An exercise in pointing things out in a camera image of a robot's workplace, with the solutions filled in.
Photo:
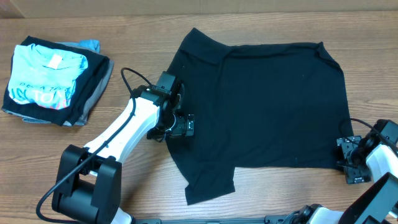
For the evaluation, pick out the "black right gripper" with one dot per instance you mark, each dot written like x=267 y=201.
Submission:
x=356 y=175

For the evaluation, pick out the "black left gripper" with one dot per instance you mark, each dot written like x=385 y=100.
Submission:
x=181 y=129

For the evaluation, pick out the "black t-shirt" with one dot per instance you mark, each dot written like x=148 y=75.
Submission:
x=270 y=105

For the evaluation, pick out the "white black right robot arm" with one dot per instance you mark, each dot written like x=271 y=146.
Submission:
x=369 y=159

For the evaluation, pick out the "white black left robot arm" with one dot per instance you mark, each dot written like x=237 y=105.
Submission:
x=88 y=188

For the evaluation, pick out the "grey folded garment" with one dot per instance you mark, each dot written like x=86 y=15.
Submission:
x=99 y=90

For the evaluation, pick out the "light blue printed t-shirt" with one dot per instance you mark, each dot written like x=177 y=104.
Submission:
x=43 y=76

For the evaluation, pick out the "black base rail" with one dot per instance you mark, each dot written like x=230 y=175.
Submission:
x=269 y=219

